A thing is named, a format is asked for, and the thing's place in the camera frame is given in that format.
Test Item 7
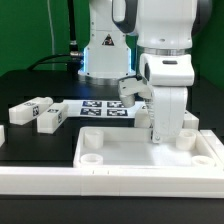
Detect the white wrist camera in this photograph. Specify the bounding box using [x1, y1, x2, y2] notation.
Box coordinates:
[118, 76, 151, 108]

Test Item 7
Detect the white U-shaped obstacle fence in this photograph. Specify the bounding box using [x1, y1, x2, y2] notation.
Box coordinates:
[0, 130, 224, 198]

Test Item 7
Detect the sheet with four tags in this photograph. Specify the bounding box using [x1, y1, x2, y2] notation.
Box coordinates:
[64, 100, 144, 119]

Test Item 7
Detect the white desk top panel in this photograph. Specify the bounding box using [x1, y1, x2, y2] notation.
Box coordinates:
[73, 127, 223, 169]

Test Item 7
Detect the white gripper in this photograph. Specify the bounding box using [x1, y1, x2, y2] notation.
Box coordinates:
[139, 53, 194, 143]

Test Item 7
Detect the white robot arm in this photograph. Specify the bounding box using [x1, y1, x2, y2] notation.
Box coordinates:
[78, 0, 212, 143]

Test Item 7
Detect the black cable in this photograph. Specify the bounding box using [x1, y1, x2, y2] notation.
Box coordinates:
[27, 0, 84, 72]

